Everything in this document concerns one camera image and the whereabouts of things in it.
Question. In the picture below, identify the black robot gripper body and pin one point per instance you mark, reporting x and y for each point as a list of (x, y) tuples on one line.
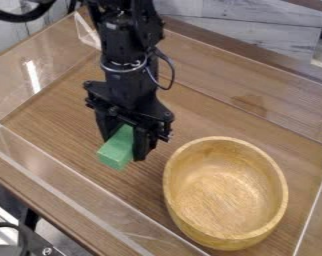
[(126, 95)]

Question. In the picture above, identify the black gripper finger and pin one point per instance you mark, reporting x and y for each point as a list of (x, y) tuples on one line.
[(144, 141), (107, 124)]

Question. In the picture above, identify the green rectangular block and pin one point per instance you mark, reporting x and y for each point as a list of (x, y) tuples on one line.
[(114, 153)]

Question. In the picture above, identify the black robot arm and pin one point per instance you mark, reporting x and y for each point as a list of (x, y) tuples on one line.
[(129, 29)]

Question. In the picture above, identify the brown wooden bowl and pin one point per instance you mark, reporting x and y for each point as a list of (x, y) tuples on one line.
[(225, 192)]

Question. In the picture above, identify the black table leg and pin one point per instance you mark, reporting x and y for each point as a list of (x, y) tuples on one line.
[(30, 219)]

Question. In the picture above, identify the clear acrylic corner bracket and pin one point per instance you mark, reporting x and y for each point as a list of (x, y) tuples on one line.
[(86, 34)]

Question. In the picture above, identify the clear acrylic tray wall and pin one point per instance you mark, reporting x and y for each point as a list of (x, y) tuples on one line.
[(82, 209)]

